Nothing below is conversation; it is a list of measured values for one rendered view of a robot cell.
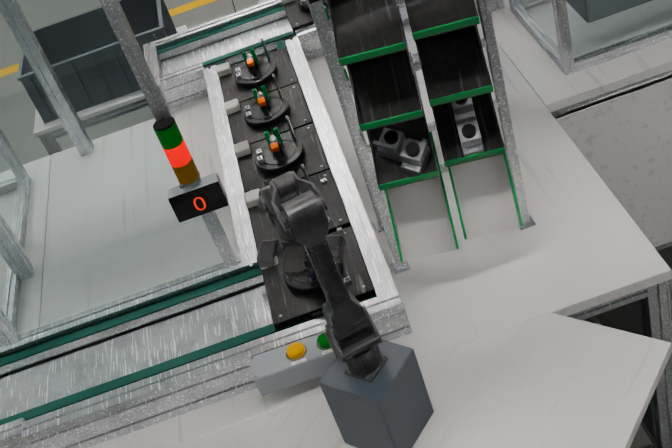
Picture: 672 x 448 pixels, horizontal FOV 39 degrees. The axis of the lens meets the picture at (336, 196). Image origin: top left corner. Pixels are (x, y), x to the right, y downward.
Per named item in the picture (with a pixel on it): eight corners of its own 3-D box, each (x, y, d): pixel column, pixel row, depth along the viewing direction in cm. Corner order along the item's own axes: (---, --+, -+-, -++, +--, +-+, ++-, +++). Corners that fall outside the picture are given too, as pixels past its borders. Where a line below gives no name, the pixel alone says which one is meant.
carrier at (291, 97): (315, 126, 272) (302, 91, 264) (236, 154, 272) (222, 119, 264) (300, 87, 291) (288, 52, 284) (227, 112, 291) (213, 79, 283)
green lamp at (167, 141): (184, 145, 205) (176, 127, 202) (162, 152, 205) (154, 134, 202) (182, 133, 209) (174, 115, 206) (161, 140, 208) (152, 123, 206)
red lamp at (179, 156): (192, 162, 208) (184, 145, 205) (171, 170, 208) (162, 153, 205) (190, 150, 212) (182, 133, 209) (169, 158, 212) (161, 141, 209)
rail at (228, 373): (412, 332, 213) (402, 299, 207) (41, 464, 213) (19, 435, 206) (406, 316, 218) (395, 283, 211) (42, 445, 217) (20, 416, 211)
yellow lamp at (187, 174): (200, 180, 211) (192, 163, 208) (179, 187, 211) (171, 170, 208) (198, 167, 215) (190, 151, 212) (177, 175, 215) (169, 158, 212)
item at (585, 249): (672, 279, 209) (671, 269, 207) (33, 505, 208) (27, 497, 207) (470, 14, 321) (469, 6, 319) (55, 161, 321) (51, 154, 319)
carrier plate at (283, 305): (376, 295, 212) (374, 288, 211) (276, 330, 212) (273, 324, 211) (353, 231, 232) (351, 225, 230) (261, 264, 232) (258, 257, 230)
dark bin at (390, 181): (439, 177, 201) (434, 161, 194) (379, 191, 202) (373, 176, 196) (415, 69, 213) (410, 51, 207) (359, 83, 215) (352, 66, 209)
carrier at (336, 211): (351, 227, 233) (338, 189, 225) (260, 260, 233) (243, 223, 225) (332, 174, 252) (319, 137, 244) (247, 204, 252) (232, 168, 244)
